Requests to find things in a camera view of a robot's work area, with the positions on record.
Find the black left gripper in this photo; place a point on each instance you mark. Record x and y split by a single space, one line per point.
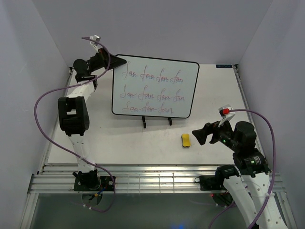
115 61

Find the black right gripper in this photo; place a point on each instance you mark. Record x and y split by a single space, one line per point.
201 134

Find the yellow whiteboard eraser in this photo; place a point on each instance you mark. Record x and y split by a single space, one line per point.
186 140

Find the white whiteboard black frame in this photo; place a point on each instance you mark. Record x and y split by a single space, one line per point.
154 87

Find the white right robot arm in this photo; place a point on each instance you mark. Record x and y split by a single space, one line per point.
247 180

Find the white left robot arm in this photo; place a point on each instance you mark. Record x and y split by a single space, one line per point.
74 118

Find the black metal easel stand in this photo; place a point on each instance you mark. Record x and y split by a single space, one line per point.
155 121

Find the blue label sticker right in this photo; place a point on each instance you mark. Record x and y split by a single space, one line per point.
223 66

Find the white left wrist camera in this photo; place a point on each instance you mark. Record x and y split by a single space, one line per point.
94 42

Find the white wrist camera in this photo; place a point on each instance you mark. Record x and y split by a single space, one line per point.
226 113
94 42

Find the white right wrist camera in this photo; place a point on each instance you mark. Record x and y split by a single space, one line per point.
226 113

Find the aluminium table frame rail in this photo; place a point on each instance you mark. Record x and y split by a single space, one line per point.
129 179

